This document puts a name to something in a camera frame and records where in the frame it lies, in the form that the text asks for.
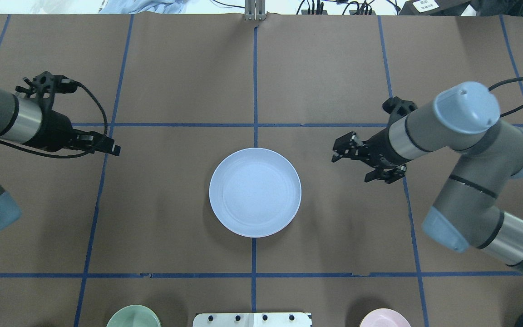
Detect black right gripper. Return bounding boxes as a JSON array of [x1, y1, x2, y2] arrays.
[[331, 97, 419, 184]]

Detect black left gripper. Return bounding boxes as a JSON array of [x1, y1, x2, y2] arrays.
[[14, 72, 121, 157]]

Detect blue plate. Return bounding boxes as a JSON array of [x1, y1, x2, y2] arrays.
[[209, 148, 302, 238]]

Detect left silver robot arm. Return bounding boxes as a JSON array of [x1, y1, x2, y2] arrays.
[[0, 72, 121, 231]]

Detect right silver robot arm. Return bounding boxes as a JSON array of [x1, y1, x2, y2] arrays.
[[331, 81, 523, 274]]

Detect blue cloth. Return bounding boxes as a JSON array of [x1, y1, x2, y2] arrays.
[[99, 0, 184, 15]]

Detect pink bowl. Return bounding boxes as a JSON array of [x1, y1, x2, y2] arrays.
[[359, 308, 411, 327]]

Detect green bowl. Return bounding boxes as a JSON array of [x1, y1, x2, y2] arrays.
[[106, 305, 162, 327]]

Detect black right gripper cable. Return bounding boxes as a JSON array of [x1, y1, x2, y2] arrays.
[[488, 77, 523, 119]]

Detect aluminium frame post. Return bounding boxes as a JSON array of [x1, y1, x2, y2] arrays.
[[244, 0, 267, 21]]

